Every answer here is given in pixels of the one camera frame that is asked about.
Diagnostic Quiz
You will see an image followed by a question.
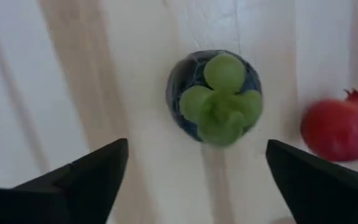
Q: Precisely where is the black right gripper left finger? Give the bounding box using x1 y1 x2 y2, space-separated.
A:
14 138 129 224

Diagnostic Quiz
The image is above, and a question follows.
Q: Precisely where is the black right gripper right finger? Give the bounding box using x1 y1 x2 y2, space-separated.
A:
265 139 358 224

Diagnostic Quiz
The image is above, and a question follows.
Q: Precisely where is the small red pomegranate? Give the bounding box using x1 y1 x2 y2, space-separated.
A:
300 88 358 162

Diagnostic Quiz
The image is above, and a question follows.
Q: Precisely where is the dark eggplant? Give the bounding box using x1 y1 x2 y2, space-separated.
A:
165 49 264 147

